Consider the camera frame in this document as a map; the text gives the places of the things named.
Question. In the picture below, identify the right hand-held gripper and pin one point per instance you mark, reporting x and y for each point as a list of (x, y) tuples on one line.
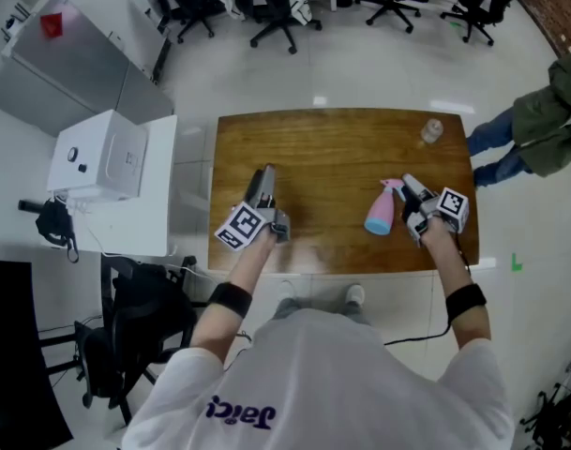
[(453, 206)]

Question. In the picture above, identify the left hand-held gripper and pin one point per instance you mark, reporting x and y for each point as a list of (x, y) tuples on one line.
[(242, 225)]

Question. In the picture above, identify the pink and blue spray bottle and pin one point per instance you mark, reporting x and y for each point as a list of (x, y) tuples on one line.
[(381, 209)]

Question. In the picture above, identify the person's left forearm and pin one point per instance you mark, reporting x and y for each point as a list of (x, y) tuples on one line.
[(235, 274)]

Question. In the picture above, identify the person's right forearm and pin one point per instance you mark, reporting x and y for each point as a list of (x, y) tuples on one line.
[(456, 270)]

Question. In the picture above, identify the person's white left shoe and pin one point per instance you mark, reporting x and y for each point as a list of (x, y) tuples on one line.
[(286, 291)]

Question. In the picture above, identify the person's white shoe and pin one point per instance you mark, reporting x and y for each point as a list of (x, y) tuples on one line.
[(286, 291), (355, 293)]

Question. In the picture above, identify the person's white right shoe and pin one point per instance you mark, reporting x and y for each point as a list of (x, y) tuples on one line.
[(355, 293)]

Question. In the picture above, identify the person's grey trousers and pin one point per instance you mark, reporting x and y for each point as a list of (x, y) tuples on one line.
[(290, 308)]

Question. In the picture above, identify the white box appliance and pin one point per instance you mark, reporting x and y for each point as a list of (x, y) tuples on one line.
[(97, 157)]

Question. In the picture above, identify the black mesh office chair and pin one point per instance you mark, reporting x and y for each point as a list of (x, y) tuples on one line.
[(139, 326)]

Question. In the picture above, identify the person's white t-shirt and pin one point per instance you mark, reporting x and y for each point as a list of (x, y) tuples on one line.
[(322, 382)]

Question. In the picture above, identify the grey metal cabinet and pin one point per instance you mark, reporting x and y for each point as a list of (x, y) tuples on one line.
[(74, 73)]

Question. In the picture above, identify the brown patterned carpet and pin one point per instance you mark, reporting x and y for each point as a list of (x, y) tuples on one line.
[(559, 3)]

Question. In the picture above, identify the red paper sign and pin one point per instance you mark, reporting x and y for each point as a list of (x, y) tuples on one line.
[(51, 25)]

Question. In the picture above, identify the black flat panel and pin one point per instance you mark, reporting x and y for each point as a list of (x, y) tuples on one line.
[(13, 354)]

